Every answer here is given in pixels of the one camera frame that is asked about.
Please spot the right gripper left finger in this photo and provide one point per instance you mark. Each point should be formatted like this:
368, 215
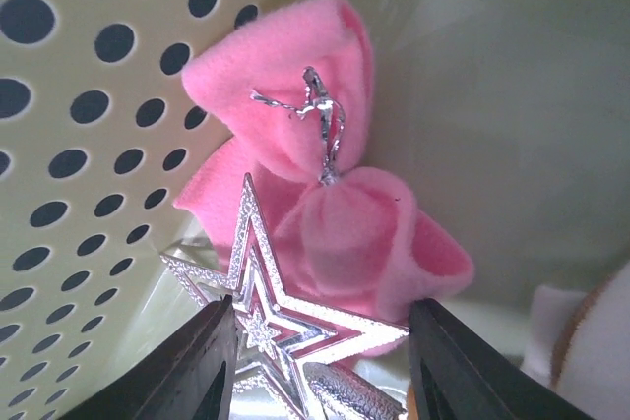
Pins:
189, 376

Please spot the green plastic basket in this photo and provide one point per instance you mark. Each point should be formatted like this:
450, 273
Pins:
508, 118

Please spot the silver star tree topper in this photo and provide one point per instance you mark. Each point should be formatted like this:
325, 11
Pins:
290, 347

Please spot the pink star ornament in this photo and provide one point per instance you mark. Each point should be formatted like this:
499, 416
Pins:
295, 90

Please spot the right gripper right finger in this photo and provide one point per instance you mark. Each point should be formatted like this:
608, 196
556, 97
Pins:
457, 375

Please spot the pink cone ornament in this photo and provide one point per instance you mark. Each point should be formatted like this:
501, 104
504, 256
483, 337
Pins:
578, 345

